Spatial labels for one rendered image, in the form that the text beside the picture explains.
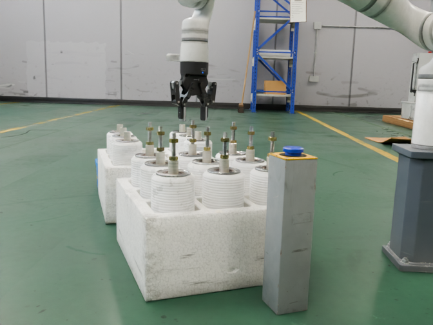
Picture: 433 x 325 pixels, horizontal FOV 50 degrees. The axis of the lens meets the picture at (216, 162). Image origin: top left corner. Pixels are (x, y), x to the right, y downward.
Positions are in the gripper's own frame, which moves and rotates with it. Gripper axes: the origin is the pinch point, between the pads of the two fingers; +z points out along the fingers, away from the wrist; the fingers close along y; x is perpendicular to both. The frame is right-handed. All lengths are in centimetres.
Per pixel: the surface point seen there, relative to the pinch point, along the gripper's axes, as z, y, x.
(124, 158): 15.4, -5.4, 28.9
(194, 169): 11.8, -8.2, -12.3
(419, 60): -36, 422, 167
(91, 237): 35.6, -21.1, 19.3
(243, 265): 30.3, -7.5, -30.5
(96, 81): 0, 245, 605
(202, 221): 19.3, -16.8, -27.4
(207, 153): 8.2, -4.2, -12.2
